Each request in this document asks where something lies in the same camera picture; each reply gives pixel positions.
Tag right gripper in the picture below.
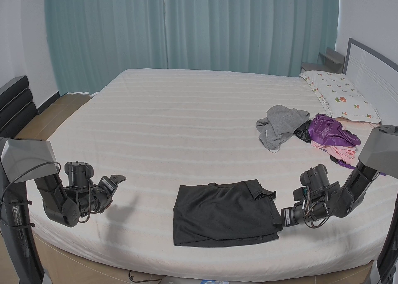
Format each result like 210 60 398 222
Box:
281 204 305 227

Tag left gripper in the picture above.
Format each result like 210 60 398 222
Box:
81 176 119 213

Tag black T-shirt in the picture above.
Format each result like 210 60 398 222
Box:
172 179 284 248

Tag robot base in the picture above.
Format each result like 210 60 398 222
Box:
160 277 232 284

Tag bed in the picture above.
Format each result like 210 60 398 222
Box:
26 38 398 278

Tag pink garment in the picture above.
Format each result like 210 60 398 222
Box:
312 140 356 165

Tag black shiny garment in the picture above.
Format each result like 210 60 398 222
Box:
294 121 312 144

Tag purple garment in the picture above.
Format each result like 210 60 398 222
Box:
309 114 387 177

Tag grey garment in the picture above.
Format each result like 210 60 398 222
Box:
256 105 311 153

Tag black chest of drawers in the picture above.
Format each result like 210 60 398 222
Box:
0 75 39 139

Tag white printed pillow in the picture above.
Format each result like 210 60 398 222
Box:
299 70 382 125

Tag grey bedside table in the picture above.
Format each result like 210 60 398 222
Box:
301 47 346 73

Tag blue-green curtain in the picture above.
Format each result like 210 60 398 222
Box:
44 0 170 97
165 0 340 76

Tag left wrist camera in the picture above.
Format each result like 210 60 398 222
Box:
65 162 94 188

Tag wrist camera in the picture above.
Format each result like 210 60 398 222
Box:
65 162 94 188
299 165 331 195

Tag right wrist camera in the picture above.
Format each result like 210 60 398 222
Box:
299 165 331 195

